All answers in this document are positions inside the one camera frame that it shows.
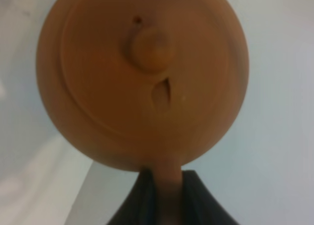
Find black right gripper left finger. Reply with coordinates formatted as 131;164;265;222
108;169;158;225

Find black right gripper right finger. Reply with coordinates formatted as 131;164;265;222
182;170;238;225

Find brown clay teapot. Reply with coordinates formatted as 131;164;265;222
36;0;249;225

